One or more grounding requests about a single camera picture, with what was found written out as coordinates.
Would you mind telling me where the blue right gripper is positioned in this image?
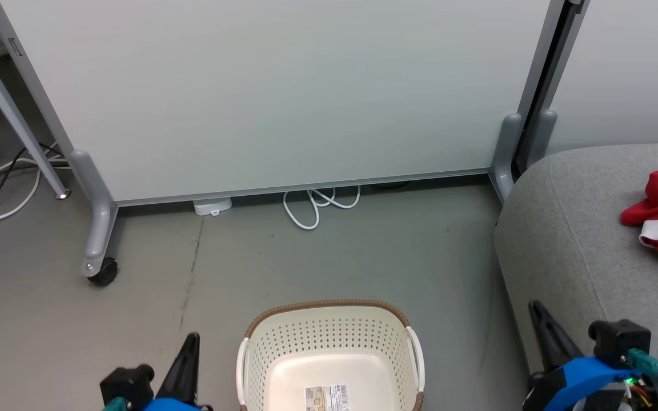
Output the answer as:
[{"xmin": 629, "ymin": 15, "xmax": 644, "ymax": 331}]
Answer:
[{"xmin": 523, "ymin": 300, "xmax": 632, "ymax": 411}]

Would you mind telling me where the white power cord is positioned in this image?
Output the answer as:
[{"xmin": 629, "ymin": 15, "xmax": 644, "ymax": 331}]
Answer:
[{"xmin": 0, "ymin": 155, "xmax": 73, "ymax": 223}]

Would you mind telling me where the paper label inside basket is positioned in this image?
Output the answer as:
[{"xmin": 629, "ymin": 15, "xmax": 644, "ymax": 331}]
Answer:
[{"xmin": 304, "ymin": 384, "xmax": 351, "ymax": 411}]

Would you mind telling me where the grey leg of sofa-side partition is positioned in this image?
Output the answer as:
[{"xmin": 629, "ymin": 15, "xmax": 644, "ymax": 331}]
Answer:
[{"xmin": 525, "ymin": 109, "xmax": 559, "ymax": 167}]

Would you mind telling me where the black caster wheel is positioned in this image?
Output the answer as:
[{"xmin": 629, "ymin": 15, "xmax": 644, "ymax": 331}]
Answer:
[{"xmin": 87, "ymin": 257, "xmax": 119, "ymax": 287}]

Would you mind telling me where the grey fabric sofa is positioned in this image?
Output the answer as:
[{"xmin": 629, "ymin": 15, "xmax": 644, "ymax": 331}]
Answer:
[{"xmin": 493, "ymin": 143, "xmax": 658, "ymax": 411}]

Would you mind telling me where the white partition panel beside sofa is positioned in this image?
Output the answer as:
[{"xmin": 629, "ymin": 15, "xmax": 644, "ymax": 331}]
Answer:
[{"xmin": 546, "ymin": 0, "xmax": 658, "ymax": 156}]

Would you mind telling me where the black floor cable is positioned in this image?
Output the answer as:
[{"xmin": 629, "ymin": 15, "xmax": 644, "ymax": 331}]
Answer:
[{"xmin": 0, "ymin": 143, "xmax": 71, "ymax": 228}]

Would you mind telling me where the coiled white cable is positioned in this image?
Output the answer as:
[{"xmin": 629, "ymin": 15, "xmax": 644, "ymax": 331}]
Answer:
[{"xmin": 282, "ymin": 185, "xmax": 362, "ymax": 231}]

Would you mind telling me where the cream perforated laundry basket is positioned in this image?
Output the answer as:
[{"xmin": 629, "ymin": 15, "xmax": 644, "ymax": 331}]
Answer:
[{"xmin": 235, "ymin": 299, "xmax": 426, "ymax": 411}]

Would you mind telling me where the short grey partition leg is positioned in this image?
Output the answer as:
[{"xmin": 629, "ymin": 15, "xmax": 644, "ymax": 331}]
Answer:
[{"xmin": 488, "ymin": 112, "xmax": 522, "ymax": 204}]

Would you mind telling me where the small white adapter box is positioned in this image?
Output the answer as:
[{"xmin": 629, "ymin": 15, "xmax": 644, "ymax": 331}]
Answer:
[{"xmin": 192, "ymin": 197, "xmax": 233, "ymax": 217}]

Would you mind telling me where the large white partition panel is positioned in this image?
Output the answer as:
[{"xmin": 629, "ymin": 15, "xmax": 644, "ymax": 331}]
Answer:
[{"xmin": 0, "ymin": 0, "xmax": 571, "ymax": 207}]

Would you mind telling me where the grey partition leg with caster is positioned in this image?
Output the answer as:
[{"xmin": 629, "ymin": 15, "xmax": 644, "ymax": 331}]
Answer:
[{"xmin": 69, "ymin": 149, "xmax": 119, "ymax": 279}]

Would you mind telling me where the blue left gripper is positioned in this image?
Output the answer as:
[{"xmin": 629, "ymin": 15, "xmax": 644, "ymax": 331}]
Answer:
[{"xmin": 143, "ymin": 332, "xmax": 214, "ymax": 411}]

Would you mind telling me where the slanted grey table leg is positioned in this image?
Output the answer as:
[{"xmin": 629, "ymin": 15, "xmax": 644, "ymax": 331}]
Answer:
[{"xmin": 0, "ymin": 17, "xmax": 71, "ymax": 200}]

